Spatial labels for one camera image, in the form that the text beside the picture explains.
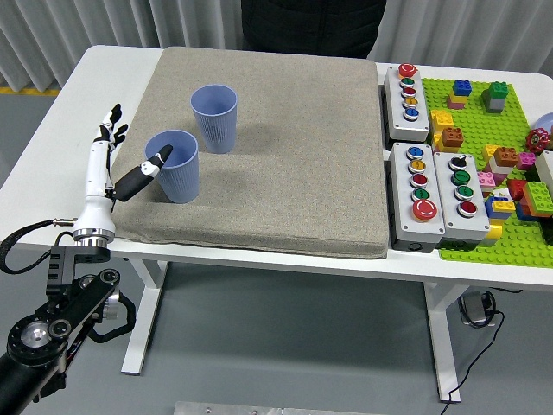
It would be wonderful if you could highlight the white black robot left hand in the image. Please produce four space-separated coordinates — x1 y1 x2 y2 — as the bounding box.
72 103 174 233

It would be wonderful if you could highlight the blue ribbed plastic cup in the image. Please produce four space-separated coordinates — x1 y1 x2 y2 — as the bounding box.
143 129 200 205
190 84 239 155

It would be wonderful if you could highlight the yellow black floor tape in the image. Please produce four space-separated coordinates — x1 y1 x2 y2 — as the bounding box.
0 85 60 98

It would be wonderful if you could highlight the white table leg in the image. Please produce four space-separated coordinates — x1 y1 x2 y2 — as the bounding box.
423 280 472 403
120 259 170 376

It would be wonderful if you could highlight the white pleated curtain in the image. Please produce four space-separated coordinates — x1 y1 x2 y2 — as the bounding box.
0 0 553 98

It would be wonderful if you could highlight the grey-brown cushion mat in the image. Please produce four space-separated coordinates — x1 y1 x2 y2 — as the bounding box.
107 46 389 259

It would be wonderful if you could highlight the person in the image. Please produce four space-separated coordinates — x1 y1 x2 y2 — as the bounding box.
239 0 386 60

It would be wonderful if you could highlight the grey five-button control box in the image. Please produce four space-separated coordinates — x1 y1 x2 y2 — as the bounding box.
388 141 447 252
383 63 432 144

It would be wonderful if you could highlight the orange toy brick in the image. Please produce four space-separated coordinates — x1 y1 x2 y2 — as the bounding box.
493 146 520 169
440 126 466 153

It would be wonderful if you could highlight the green studded baseplate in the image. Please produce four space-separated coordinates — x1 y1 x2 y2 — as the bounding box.
421 76 553 270

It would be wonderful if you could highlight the grey power adapter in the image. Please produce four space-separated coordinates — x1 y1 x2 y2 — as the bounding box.
458 290 493 327

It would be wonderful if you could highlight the white toy brick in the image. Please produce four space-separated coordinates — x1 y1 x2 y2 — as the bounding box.
486 158 516 176

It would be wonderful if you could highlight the blue and yellow toy brick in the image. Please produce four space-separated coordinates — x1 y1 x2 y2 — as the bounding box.
483 196 518 222

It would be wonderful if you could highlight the red toy brick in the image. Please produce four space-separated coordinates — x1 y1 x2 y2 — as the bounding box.
505 178 529 201

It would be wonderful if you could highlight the large green toy brick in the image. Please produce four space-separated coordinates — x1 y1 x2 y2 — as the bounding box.
522 181 553 219

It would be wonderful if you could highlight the red valve handwheel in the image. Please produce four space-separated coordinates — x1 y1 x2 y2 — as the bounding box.
525 128 550 154

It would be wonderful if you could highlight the white box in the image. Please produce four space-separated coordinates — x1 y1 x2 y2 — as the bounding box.
534 150 553 195

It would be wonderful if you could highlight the grey box with selector switch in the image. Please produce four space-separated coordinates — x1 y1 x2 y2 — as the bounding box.
431 150 492 248

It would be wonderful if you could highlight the black power cable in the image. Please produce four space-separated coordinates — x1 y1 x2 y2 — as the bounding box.
444 291 505 405

